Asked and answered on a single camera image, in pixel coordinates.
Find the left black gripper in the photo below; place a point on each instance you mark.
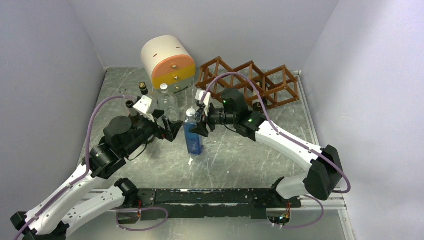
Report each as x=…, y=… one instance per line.
x=172, y=127

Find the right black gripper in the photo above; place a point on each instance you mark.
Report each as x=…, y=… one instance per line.
x=200, y=128

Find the blue square bottle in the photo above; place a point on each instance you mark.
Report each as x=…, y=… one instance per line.
x=194, y=142

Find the brown wooden wine rack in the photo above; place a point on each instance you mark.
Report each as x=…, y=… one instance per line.
x=276, y=87

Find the green wine bottle white label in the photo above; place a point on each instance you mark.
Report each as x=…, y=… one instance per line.
x=257, y=107

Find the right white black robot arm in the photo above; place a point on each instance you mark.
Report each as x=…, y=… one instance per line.
x=322, y=165

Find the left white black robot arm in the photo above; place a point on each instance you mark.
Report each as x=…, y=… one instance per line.
x=63, y=212

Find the clear bottle white cap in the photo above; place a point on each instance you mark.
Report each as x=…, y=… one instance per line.
x=167, y=102

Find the small black gold-capped bottle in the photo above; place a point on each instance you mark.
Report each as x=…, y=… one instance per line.
x=143, y=88

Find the dark wine bottle red label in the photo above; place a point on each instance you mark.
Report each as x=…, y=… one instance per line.
x=130, y=107

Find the cream orange cylindrical container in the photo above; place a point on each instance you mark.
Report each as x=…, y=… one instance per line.
x=166, y=61

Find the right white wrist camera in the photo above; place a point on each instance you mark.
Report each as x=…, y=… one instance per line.
x=204, y=98

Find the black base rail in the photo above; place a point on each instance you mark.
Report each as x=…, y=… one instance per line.
x=254, y=203

